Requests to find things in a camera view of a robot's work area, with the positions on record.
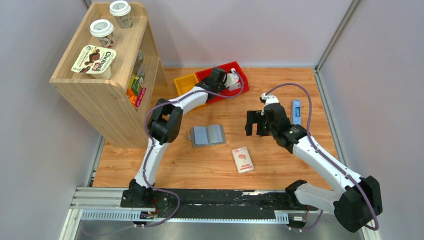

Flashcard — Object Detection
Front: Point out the grey leather card holder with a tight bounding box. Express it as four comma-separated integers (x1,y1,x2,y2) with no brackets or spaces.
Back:
186,124,227,148

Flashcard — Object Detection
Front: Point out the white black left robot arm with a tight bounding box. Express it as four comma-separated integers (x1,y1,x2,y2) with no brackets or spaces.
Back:
123,67,227,208

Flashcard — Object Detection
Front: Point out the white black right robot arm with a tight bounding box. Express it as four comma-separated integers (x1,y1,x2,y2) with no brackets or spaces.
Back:
244,103,383,233

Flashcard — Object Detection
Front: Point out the red plastic bin right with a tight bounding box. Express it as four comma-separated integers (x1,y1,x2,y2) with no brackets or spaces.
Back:
218,61,249,97

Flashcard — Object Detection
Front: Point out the red plastic bin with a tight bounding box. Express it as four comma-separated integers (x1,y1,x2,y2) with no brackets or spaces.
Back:
196,67,223,105
218,61,249,97

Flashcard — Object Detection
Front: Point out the red plastic bin middle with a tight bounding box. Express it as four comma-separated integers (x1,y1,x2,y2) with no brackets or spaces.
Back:
196,67,223,105

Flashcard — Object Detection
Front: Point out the blue toothbrush package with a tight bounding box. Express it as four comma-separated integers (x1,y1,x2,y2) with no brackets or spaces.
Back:
291,99,302,125

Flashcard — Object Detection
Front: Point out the yellow plastic bin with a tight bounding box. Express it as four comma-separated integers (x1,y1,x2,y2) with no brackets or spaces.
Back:
173,73,199,97

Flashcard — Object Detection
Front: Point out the white sponge packet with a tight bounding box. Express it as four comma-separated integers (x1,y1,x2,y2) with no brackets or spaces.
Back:
231,147,254,174

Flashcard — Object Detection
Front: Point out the clear jar on shelf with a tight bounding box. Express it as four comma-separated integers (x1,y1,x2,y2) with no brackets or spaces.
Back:
132,49,145,79

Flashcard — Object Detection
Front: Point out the pink box on shelf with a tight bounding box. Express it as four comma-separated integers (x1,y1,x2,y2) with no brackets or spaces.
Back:
134,87,147,108

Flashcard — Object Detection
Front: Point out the green box on shelf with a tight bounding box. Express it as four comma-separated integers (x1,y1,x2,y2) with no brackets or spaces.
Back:
128,75,144,96

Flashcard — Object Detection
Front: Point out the orange box on shelf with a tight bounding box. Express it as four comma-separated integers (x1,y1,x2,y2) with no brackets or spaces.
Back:
126,88,138,107

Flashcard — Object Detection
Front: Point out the wooden shelf unit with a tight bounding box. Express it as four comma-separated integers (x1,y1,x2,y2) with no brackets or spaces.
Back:
49,1,167,149

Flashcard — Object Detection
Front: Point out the white lidded cup back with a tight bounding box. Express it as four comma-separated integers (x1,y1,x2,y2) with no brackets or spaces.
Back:
109,0,133,29

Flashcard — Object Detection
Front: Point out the white lidded cup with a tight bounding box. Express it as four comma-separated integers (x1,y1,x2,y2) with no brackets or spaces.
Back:
109,0,133,29
89,19,115,48

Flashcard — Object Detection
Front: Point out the Chobani yogurt cup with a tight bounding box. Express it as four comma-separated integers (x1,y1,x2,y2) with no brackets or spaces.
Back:
71,45,117,80

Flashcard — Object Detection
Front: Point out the white lidded cup front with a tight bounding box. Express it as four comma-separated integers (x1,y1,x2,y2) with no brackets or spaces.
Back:
89,19,115,48

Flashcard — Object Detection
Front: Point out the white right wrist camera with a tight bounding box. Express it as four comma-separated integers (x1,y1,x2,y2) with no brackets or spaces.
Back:
259,93,280,116

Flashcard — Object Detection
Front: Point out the grey slotted cable duct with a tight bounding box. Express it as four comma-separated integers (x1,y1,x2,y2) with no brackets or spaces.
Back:
80,209,290,224

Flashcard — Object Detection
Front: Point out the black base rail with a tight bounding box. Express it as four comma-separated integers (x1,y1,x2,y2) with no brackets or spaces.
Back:
120,188,315,220

